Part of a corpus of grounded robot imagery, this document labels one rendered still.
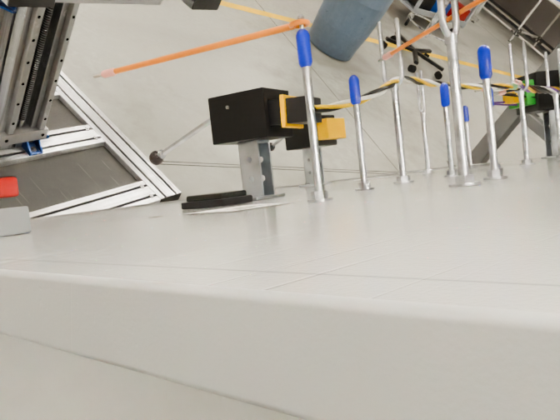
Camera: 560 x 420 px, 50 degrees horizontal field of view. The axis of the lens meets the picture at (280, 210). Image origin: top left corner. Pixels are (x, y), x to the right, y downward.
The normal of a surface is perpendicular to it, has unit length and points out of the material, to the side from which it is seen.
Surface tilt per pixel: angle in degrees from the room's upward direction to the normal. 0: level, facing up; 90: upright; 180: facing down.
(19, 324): 90
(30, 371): 0
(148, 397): 0
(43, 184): 0
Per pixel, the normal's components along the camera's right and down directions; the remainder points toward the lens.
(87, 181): 0.44, -0.71
